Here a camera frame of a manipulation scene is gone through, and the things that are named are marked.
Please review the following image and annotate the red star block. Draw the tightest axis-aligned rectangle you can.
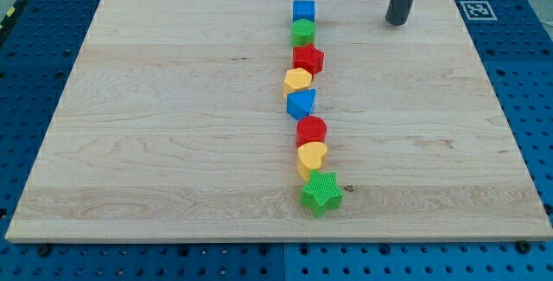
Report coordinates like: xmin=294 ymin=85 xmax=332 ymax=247
xmin=292 ymin=43 xmax=325 ymax=76

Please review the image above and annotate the green cylinder block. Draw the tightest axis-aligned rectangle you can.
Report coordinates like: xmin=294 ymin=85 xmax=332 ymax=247
xmin=290 ymin=19 xmax=316 ymax=48

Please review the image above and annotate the light wooden board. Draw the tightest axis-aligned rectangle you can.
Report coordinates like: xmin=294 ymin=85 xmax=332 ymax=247
xmin=6 ymin=0 xmax=552 ymax=244

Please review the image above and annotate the black bolt front left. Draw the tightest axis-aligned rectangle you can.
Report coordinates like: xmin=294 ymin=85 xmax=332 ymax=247
xmin=36 ymin=244 xmax=52 ymax=258

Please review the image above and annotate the yellow pentagon block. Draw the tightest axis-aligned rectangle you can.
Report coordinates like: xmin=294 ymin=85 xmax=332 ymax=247
xmin=283 ymin=67 xmax=313 ymax=98

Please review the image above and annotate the black bolt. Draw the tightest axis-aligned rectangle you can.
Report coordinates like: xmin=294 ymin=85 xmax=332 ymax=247
xmin=36 ymin=244 xmax=52 ymax=258
xmin=515 ymin=240 xmax=532 ymax=254

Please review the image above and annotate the blue triangle block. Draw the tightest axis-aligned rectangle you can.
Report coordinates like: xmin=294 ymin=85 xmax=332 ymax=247
xmin=286 ymin=89 xmax=316 ymax=121

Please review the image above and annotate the white fiducial marker tag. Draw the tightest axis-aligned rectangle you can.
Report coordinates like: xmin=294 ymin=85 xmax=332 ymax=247
xmin=461 ymin=0 xmax=497 ymax=21

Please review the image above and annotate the blue cube block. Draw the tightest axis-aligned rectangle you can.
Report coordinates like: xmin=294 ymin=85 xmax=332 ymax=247
xmin=292 ymin=0 xmax=315 ymax=22

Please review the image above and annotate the black bolt front right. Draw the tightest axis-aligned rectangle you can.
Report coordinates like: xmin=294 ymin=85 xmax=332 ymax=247
xmin=515 ymin=240 xmax=532 ymax=254

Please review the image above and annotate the green star block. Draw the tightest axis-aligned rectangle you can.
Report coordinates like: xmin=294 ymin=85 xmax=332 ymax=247
xmin=300 ymin=170 xmax=343 ymax=218

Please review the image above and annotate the yellow heart block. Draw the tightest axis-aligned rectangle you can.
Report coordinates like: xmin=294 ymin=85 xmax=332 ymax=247
xmin=296 ymin=142 xmax=327 ymax=182

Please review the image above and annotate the red cylinder block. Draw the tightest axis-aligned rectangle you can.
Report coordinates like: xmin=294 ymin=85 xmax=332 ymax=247
xmin=296 ymin=115 xmax=327 ymax=148

